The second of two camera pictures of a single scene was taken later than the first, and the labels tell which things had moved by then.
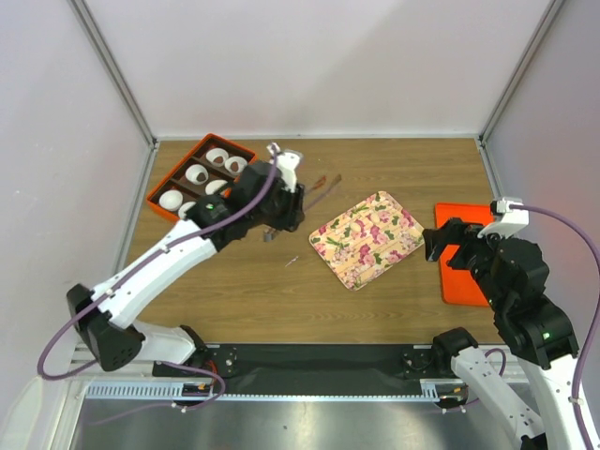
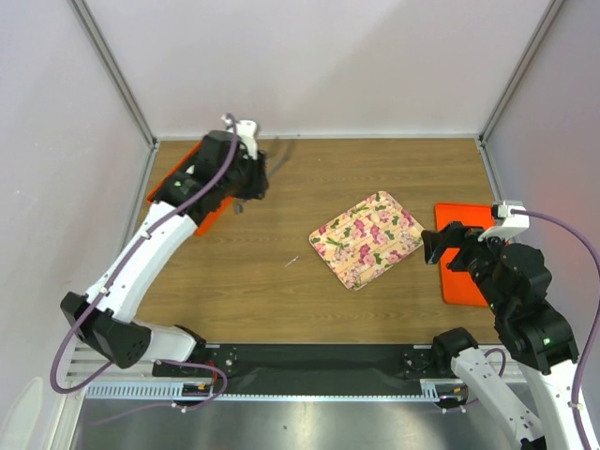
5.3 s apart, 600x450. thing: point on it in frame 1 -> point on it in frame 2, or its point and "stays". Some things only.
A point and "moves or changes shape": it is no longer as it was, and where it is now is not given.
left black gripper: x=294 y=215 -> x=259 y=183
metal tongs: x=307 y=199 moves or changes shape
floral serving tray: x=367 y=238 stays
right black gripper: x=453 y=230 stays
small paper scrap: x=292 y=261 stays
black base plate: x=309 y=369 stays
